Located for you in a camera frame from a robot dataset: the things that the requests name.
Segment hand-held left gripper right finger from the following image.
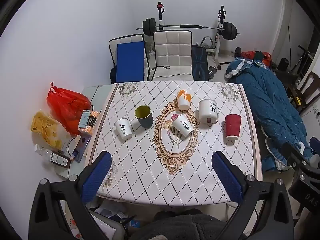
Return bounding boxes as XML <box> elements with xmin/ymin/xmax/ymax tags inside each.
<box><xmin>212</xmin><ymin>151</ymin><xmax>295</xmax><ymax>240</ymax></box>

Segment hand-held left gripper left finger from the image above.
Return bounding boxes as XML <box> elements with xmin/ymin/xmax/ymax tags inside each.
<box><xmin>29</xmin><ymin>151</ymin><xmax>124</xmax><ymax>240</ymax></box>

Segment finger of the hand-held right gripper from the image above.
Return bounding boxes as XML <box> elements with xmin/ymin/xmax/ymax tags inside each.
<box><xmin>309</xmin><ymin>137</ymin><xmax>320</xmax><ymax>172</ymax></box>
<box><xmin>282</xmin><ymin>142</ymin><xmax>312</xmax><ymax>168</ymax></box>

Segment red ribbed paper cup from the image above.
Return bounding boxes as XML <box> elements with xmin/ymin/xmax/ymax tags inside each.
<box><xmin>225</xmin><ymin>114</ymin><xmax>242</xmax><ymax>140</ymax></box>

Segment orange and white paper cup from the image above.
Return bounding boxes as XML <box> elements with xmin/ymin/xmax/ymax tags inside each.
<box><xmin>177</xmin><ymin>89</ymin><xmax>192</xmax><ymax>110</ymax></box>

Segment purple box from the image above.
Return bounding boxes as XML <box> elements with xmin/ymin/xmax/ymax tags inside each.
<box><xmin>72</xmin><ymin>134</ymin><xmax>91</xmax><ymax>163</ymax></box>

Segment brown bottle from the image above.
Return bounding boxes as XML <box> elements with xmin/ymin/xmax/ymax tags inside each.
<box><xmin>49</xmin><ymin>151</ymin><xmax>71</xmax><ymax>168</ymax></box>

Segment floral diamond-pattern tablecloth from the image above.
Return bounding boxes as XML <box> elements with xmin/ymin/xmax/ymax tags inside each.
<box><xmin>89</xmin><ymin>81</ymin><xmax>263</xmax><ymax>206</ymax></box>

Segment blue quilted blanket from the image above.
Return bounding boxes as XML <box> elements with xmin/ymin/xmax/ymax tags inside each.
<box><xmin>224</xmin><ymin>57</ymin><xmax>313</xmax><ymax>173</ymax></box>

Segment clear plastic bottle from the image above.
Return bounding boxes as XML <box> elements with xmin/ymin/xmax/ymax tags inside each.
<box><xmin>34</xmin><ymin>144</ymin><xmax>52</xmax><ymax>157</ymax></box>

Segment black and orange box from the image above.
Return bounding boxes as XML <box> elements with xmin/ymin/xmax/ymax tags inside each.
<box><xmin>86</xmin><ymin>110</ymin><xmax>100</xmax><ymax>128</ymax></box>

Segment light blue box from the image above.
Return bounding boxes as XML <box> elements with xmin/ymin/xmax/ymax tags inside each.
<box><xmin>78</xmin><ymin>110</ymin><xmax>91</xmax><ymax>130</ymax></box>

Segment wooden chair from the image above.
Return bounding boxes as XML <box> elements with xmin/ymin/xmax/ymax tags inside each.
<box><xmin>297</xmin><ymin>71</ymin><xmax>320</xmax><ymax>111</ymax></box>

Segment dark fleece clothing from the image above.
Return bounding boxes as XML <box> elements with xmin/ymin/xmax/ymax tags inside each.
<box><xmin>129</xmin><ymin>210</ymin><xmax>250</xmax><ymax>240</ymax></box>

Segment large white printed mug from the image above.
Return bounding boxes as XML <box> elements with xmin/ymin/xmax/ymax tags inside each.
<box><xmin>199</xmin><ymin>99</ymin><xmax>220</xmax><ymax>124</ymax></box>

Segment bag of yellow chips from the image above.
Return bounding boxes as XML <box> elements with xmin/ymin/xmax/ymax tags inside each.
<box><xmin>30</xmin><ymin>110</ymin><xmax>63</xmax><ymax>149</ymax></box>

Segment dark green mug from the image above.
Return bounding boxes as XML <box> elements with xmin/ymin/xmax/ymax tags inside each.
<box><xmin>135</xmin><ymin>105</ymin><xmax>154</xmax><ymax>128</ymax></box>

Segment red plastic bag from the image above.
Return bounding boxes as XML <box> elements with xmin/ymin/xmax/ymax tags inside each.
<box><xmin>46</xmin><ymin>82</ymin><xmax>92</xmax><ymax>136</ymax></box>

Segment black and blue bench pad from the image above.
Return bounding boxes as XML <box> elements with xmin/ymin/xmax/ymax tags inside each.
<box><xmin>192</xmin><ymin>45</ymin><xmax>209</xmax><ymax>82</ymax></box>

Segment blue board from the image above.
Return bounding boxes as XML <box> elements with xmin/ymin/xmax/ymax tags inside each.
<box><xmin>116</xmin><ymin>41</ymin><xmax>146</xmax><ymax>83</ymax></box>

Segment white padded chair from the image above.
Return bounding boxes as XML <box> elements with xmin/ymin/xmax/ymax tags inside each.
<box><xmin>108</xmin><ymin>33</ymin><xmax>151</xmax><ymax>84</ymax></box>
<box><xmin>147</xmin><ymin>30</ymin><xmax>195</xmax><ymax>82</ymax></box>

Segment barbell with black plates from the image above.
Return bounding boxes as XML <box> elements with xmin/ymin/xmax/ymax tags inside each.
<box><xmin>136</xmin><ymin>18</ymin><xmax>242</xmax><ymax>41</ymax></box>

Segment white squat rack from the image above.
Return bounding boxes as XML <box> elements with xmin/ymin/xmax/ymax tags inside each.
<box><xmin>155</xmin><ymin>2</ymin><xmax>227</xmax><ymax>70</ymax></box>

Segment black cable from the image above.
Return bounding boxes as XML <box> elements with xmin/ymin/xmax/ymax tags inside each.
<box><xmin>148</xmin><ymin>65</ymin><xmax>193</xmax><ymax>80</ymax></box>

